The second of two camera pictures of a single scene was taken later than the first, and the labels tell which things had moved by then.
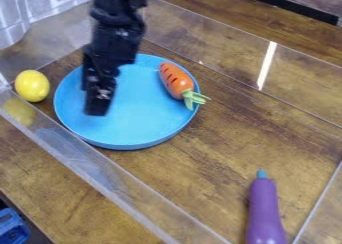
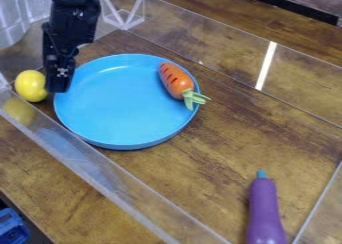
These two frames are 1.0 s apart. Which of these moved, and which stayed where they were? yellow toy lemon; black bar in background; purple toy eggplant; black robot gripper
Moved: black robot gripper
Stayed: purple toy eggplant; yellow toy lemon; black bar in background
